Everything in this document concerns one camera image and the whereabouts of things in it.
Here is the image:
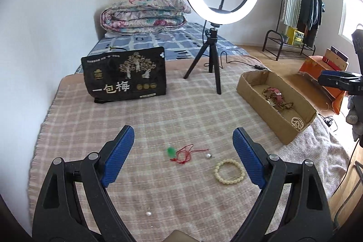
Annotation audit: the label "cream bead bracelet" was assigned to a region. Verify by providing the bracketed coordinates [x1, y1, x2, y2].
[213, 158, 248, 185]

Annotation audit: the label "brown wooden bead mala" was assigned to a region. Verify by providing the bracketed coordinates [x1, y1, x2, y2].
[267, 98, 294, 112]

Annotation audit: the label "green jade pendant red cord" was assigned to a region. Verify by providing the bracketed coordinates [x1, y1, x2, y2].
[166, 144, 209, 165]

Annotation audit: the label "right white gloved hand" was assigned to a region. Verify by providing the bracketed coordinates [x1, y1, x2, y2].
[346, 95, 363, 141]

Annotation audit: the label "orange cloth box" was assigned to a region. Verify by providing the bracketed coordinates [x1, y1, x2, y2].
[298, 46, 350, 115]

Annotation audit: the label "cardboard box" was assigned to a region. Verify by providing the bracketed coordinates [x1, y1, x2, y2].
[236, 70, 317, 145]

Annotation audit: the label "pink plaid blanket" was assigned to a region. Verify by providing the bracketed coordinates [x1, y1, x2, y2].
[26, 58, 351, 242]

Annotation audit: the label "black clothes rack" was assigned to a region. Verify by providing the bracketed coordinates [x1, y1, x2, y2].
[262, 0, 325, 60]

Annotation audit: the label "black snack bag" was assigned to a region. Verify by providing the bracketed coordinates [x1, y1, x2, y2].
[81, 47, 167, 104]

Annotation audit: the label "black tripod stand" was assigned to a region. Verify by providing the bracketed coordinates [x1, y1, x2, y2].
[183, 23, 221, 95]

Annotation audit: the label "folded floral quilt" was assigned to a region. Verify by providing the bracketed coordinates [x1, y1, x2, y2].
[100, 0, 191, 35]

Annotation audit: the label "white pearl necklace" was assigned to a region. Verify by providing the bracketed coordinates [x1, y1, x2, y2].
[290, 116, 305, 130]

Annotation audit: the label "red strap wristwatch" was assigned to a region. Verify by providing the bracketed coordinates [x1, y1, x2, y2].
[263, 87, 283, 101]

